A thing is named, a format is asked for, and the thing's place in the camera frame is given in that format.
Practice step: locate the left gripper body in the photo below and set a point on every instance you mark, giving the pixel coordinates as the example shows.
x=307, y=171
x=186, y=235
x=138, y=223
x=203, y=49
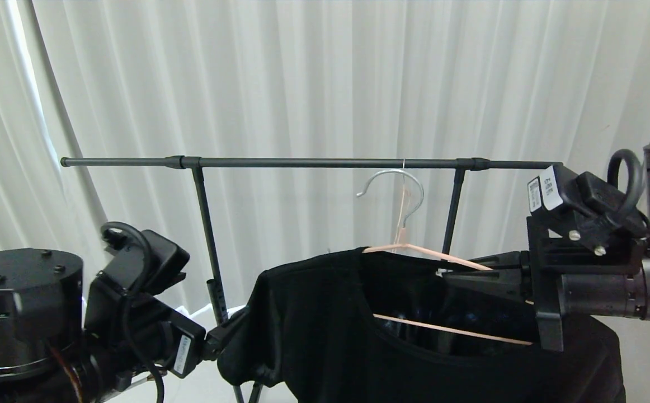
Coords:
x=160, y=336

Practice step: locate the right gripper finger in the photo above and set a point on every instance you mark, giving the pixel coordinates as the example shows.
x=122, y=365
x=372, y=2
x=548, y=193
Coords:
x=509, y=262
x=498, y=286

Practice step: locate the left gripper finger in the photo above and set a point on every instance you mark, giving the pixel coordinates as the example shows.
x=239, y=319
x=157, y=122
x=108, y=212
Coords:
x=221, y=338

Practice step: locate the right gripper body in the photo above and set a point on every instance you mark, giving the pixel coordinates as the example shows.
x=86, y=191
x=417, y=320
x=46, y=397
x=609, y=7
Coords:
x=599, y=294

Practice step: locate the black garment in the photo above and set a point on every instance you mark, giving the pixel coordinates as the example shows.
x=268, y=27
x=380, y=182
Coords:
x=314, y=336

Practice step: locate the pink clothes hanger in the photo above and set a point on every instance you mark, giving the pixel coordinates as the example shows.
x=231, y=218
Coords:
x=405, y=201
x=402, y=238

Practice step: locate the black clothes rack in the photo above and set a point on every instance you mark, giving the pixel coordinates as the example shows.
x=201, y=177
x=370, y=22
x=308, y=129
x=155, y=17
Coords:
x=330, y=163

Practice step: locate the white curtain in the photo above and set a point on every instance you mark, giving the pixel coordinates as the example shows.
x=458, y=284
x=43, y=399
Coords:
x=302, y=73

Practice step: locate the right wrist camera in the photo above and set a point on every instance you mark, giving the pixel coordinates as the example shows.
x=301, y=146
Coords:
x=582, y=196

